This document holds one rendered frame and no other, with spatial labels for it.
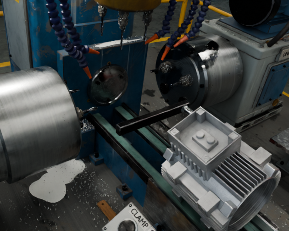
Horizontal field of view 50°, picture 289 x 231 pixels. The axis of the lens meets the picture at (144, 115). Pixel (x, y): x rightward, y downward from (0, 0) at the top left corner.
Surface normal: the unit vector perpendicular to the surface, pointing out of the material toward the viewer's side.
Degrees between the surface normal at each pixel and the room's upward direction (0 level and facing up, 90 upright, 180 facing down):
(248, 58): 90
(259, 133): 0
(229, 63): 50
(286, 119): 0
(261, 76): 90
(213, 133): 23
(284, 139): 0
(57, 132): 69
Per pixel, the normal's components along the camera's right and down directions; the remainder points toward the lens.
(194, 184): -0.20, -0.64
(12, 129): 0.56, -0.05
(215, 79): 0.61, 0.20
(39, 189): 0.12, -0.81
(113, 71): 0.61, 0.52
